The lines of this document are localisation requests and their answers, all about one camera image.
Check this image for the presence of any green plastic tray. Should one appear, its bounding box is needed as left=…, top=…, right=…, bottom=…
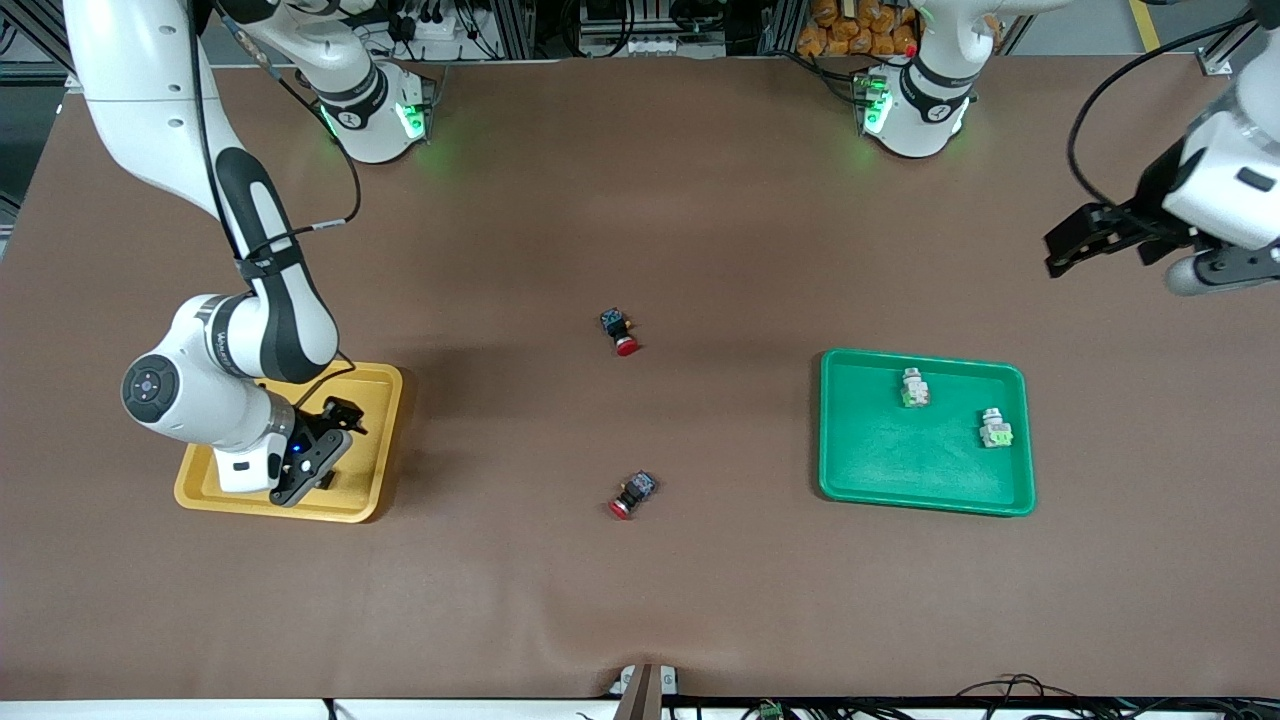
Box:
left=818, top=348, right=1037, bottom=518

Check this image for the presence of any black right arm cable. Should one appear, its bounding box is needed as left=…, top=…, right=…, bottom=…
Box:
left=185, top=0, right=363, bottom=411

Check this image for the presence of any orange bagged items pile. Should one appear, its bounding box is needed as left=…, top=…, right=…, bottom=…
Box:
left=797, top=0, right=919, bottom=59

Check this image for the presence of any aluminium frame post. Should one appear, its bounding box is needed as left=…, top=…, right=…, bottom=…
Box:
left=765, top=0, right=801, bottom=58
left=490, top=0, right=537, bottom=61

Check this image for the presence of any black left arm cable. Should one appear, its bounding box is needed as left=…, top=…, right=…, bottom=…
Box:
left=1066, top=8, right=1280, bottom=211

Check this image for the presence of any red mushroom push button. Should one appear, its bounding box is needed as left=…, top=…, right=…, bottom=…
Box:
left=599, top=308, right=641, bottom=358
left=607, top=471, right=659, bottom=521

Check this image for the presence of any black cable bundle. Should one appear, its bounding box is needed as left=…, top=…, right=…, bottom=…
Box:
left=955, top=673, right=1106, bottom=720

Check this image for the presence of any wooden post with bracket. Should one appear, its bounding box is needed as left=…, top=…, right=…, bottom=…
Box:
left=610, top=662, right=681, bottom=720

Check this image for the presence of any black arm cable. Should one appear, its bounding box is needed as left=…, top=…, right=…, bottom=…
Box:
left=185, top=0, right=363, bottom=411
left=1066, top=8, right=1280, bottom=211

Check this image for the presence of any aluminium frame profile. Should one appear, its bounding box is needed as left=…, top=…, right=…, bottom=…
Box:
left=0, top=0, right=76, bottom=69
left=1195, top=15, right=1280, bottom=79

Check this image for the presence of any grey equipment rack unit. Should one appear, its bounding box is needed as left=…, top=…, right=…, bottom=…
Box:
left=578, top=0, right=729, bottom=59

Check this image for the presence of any white power strip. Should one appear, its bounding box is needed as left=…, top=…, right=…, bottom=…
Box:
left=410, top=10, right=476, bottom=43

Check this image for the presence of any brown table mat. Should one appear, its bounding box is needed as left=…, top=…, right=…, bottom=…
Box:
left=0, top=55, right=1280, bottom=701

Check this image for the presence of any yellow plastic tray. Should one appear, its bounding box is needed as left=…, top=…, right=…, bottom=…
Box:
left=174, top=360, right=404, bottom=524

